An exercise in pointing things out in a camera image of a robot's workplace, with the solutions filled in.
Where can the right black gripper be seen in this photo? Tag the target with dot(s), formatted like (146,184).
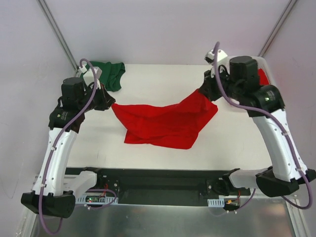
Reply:
(207,87)

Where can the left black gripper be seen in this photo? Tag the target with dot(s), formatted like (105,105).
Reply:
(104,99)

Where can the red t shirt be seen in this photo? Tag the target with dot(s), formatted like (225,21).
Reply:
(263,78)
(174,126)

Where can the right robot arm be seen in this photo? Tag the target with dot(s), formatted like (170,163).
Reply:
(267,110)

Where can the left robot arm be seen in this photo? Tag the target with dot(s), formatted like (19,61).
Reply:
(49,196)

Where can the red t shirt in basket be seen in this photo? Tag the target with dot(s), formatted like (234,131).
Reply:
(263,78)

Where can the white plastic basket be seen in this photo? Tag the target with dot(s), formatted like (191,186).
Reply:
(262,64)

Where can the folded green t shirt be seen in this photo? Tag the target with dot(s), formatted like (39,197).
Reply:
(111,74)

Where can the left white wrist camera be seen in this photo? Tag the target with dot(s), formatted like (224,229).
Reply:
(88,75)

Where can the left aluminium frame post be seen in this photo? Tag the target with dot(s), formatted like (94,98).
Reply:
(57,32)

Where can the aluminium frame post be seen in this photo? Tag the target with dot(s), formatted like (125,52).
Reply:
(57,32)
(289,7)

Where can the right aluminium frame post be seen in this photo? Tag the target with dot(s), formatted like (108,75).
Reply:
(289,7)

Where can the left white cable duct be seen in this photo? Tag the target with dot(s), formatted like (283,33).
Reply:
(96,200)

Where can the white cable duct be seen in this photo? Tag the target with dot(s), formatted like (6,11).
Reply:
(96,200)
(216,203)

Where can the right white cable duct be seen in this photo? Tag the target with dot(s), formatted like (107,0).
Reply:
(216,203)

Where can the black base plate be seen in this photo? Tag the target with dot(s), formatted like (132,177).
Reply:
(163,187)

